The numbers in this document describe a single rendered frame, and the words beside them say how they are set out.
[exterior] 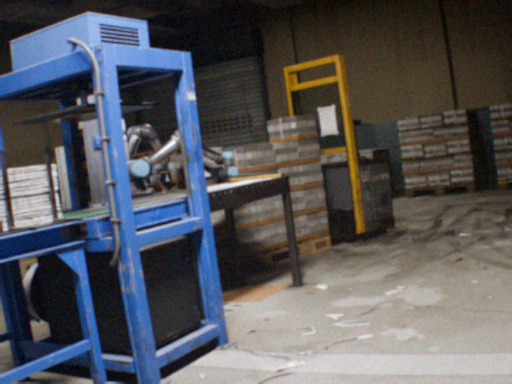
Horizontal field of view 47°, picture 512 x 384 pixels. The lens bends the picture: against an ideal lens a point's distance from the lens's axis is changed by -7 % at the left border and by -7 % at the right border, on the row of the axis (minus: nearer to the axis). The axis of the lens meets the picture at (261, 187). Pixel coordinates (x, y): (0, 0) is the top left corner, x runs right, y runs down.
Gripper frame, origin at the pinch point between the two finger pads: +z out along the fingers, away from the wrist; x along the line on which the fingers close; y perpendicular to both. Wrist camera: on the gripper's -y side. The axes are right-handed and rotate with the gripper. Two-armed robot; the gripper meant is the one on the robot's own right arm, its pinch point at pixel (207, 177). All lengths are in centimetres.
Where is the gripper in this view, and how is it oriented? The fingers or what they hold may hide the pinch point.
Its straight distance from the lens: 497.6
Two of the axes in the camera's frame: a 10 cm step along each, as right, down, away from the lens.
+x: -7.5, 1.3, -6.5
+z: -6.6, 0.4, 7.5
